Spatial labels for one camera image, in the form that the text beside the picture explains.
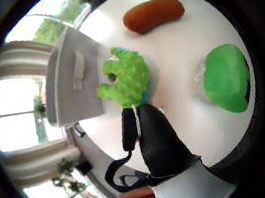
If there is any brown plush toy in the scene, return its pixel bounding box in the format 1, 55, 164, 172
120, 0, 189, 38

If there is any green plush toy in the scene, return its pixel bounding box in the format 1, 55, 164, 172
89, 41, 157, 114

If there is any potted green plant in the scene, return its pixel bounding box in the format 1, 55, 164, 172
48, 154, 89, 197

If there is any small hanging plant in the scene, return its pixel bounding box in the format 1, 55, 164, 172
31, 94, 48, 117

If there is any grey box with handle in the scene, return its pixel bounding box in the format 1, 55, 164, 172
33, 23, 111, 129

